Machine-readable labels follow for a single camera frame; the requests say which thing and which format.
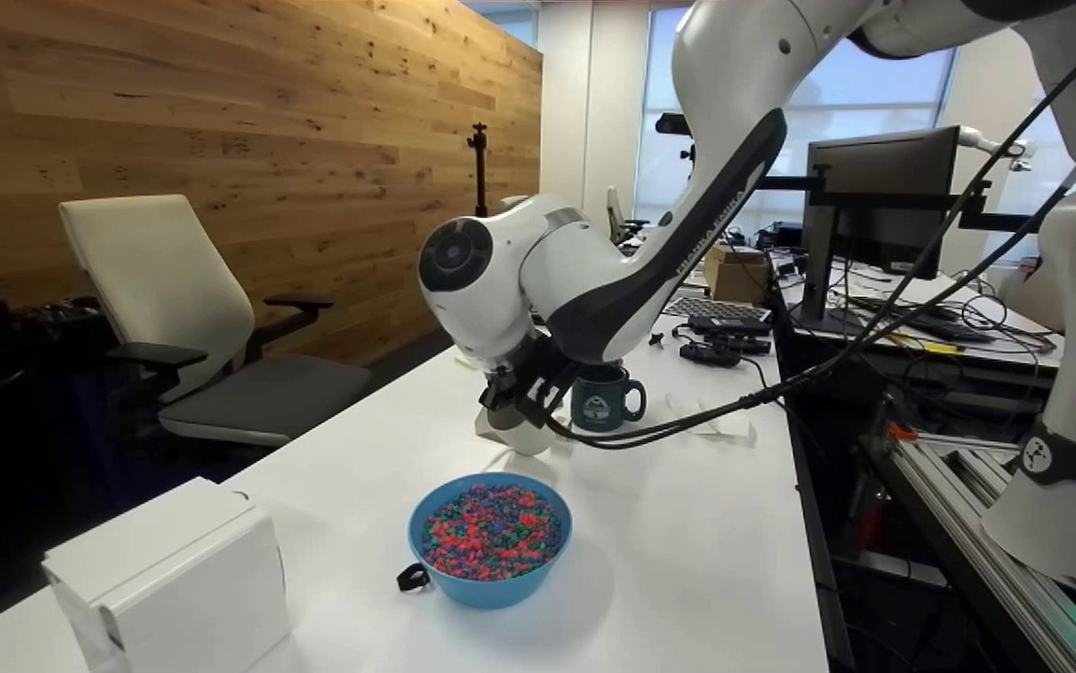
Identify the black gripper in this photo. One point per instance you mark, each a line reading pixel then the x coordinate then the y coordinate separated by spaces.
pixel 528 383

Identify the white mug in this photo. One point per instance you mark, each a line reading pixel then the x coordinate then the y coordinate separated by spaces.
pixel 525 438

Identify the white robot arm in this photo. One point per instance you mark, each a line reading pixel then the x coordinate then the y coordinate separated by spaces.
pixel 537 288

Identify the blue bowl with beads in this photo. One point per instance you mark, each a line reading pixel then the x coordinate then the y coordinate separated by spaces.
pixel 492 541

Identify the small black clip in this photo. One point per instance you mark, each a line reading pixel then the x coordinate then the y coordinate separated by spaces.
pixel 414 579

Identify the black keyboard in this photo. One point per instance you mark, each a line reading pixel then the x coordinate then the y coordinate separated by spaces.
pixel 729 318

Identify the white box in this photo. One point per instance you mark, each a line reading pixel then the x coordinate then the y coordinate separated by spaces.
pixel 188 583

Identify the white office chair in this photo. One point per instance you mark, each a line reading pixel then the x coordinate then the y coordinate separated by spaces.
pixel 185 318

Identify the black computer monitor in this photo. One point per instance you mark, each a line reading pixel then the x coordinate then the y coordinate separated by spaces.
pixel 877 201

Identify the aluminium rail frame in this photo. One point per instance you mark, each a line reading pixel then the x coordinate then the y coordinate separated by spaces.
pixel 1000 548

